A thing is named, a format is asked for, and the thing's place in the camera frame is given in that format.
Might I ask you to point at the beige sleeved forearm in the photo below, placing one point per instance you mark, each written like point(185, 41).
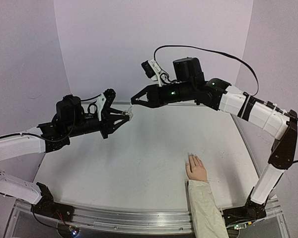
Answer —
point(206, 217)

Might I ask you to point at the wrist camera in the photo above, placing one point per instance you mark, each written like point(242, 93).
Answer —
point(103, 101)
point(155, 73)

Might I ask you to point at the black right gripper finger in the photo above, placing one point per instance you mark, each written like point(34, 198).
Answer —
point(141, 97)
point(148, 104)

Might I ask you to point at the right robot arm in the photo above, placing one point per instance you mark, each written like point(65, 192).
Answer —
point(219, 95)

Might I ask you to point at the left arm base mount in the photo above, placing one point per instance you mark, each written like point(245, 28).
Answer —
point(49, 208)

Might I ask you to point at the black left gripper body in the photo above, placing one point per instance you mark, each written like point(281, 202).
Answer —
point(79, 128)

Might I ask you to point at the mannequin hand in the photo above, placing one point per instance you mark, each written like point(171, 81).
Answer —
point(195, 169)

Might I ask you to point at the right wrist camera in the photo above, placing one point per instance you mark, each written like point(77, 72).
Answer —
point(155, 73)

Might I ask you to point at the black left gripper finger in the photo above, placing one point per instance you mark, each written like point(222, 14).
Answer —
point(115, 122)
point(113, 112)

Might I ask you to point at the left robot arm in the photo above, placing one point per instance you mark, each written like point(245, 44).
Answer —
point(24, 143)

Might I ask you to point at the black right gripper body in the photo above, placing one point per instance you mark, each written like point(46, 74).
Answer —
point(153, 95)

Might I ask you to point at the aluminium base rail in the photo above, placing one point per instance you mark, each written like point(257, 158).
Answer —
point(88, 221)

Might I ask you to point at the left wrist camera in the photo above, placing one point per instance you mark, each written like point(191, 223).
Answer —
point(103, 101)

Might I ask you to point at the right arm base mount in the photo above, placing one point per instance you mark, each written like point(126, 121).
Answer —
point(250, 212)

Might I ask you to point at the clear nail polish bottle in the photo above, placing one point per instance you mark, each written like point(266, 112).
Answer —
point(129, 114)

